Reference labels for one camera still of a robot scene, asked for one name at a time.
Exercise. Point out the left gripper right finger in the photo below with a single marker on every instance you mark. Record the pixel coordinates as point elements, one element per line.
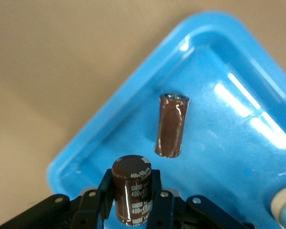
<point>166,210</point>

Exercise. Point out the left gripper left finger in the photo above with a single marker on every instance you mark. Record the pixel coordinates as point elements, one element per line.
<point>90,210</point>

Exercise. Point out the black connector block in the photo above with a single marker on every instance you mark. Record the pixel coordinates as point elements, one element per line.
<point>170,128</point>
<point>131,190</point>

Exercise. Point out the blue plastic tray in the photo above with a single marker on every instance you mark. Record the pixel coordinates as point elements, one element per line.
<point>205,143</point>

